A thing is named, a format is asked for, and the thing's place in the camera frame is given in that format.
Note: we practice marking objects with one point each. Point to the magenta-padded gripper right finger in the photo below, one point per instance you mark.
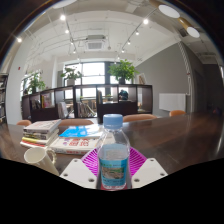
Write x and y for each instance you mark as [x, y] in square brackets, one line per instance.
[150, 171]

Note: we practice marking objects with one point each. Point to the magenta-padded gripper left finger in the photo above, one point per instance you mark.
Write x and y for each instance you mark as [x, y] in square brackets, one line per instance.
[78, 171]

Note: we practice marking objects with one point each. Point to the clear water bottle blue cap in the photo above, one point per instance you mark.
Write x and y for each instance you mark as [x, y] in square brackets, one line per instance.
[114, 156]

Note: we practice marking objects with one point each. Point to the white book red lettering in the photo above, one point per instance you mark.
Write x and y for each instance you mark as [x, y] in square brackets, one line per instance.
[75, 145]

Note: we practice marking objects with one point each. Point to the yellow-spined book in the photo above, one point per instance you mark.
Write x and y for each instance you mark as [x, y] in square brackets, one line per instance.
[35, 139]

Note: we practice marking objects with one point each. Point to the red-spined book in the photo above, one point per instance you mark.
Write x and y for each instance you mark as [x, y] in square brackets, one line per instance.
[31, 144]

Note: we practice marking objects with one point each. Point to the black-spined book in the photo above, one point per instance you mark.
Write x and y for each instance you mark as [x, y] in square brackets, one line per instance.
[38, 134]

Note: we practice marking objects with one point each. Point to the orange-brown chairs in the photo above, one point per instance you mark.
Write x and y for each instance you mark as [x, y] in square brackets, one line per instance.
[138, 117]

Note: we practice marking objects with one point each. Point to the white picture-cover book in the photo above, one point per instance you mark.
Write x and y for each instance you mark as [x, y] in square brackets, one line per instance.
[43, 125]

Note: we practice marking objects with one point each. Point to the low dark open shelf unit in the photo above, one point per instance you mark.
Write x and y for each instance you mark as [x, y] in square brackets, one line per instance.
[116, 108]

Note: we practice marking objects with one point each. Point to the small-leaved potted green plant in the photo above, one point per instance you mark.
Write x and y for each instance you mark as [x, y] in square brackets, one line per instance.
[71, 74]

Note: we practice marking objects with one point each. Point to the bushy potted green plant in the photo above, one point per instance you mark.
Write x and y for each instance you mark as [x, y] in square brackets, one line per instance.
[36, 83]

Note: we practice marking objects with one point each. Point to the broad potted green plant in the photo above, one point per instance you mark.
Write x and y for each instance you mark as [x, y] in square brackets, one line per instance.
[122, 70]

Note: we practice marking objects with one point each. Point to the white ceiling air conditioner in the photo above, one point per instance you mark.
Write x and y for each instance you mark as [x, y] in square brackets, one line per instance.
[95, 43]

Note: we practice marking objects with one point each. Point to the small ceiling spotlights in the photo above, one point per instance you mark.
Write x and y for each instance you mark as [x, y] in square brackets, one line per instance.
[62, 17]

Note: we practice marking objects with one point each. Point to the round white ceiling lights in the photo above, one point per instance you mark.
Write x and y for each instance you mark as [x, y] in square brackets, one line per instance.
[169, 11]

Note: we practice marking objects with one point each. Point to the white wall radiator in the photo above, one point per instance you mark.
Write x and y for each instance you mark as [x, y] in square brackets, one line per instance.
[172, 102]

